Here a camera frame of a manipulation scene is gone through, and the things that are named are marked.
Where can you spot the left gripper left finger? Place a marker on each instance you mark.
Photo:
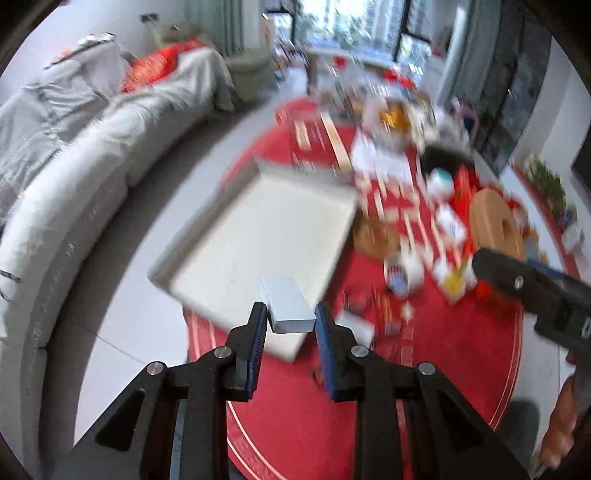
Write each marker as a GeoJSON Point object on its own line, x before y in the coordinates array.
{"type": "Point", "coordinates": [247, 344]}

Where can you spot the small white rectangular box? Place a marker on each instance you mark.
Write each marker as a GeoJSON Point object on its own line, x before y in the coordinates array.
{"type": "Point", "coordinates": [289, 311]}

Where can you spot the grey curved sofa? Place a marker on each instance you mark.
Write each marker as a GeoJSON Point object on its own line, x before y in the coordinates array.
{"type": "Point", "coordinates": [73, 143]}

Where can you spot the red cushion on sofa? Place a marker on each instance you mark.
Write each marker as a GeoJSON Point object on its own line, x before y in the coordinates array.
{"type": "Point", "coordinates": [156, 66]}

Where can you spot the person's right hand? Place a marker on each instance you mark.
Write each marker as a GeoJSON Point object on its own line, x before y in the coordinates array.
{"type": "Point", "coordinates": [558, 439]}

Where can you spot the long red gift box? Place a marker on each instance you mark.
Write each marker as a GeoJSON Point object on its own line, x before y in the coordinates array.
{"type": "Point", "coordinates": [317, 136]}

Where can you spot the brown disc on table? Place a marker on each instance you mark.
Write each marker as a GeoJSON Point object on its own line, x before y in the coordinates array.
{"type": "Point", "coordinates": [375, 238]}

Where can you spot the grey stool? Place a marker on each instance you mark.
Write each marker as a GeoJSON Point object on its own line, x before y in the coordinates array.
{"type": "Point", "coordinates": [519, 428]}

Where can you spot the round red tablecloth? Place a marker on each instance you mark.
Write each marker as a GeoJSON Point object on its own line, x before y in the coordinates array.
{"type": "Point", "coordinates": [292, 430]}

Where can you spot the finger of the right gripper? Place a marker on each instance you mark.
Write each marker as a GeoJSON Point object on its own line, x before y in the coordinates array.
{"type": "Point", "coordinates": [503, 272]}

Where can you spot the brown disc with hole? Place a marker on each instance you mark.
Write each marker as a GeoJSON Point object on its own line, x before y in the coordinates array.
{"type": "Point", "coordinates": [493, 225]}

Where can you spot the white teal lid jar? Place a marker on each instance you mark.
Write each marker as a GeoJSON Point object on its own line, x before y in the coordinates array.
{"type": "Point", "coordinates": [440, 183]}

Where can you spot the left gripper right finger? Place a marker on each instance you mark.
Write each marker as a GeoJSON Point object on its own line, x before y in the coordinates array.
{"type": "Point", "coordinates": [342, 377]}

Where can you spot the large shallow white tray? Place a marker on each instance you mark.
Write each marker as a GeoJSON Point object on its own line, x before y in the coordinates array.
{"type": "Point", "coordinates": [271, 220]}

